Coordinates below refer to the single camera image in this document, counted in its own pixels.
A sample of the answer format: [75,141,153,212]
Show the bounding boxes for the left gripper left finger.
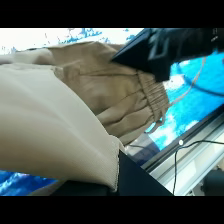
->
[54,180,112,197]

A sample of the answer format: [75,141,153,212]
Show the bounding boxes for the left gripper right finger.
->
[118,149,173,197]

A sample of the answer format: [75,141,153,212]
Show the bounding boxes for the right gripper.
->
[111,28,224,83]

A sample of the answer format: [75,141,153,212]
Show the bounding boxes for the beige pants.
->
[0,40,208,197]

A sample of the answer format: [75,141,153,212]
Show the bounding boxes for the black cable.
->
[171,139,224,196]

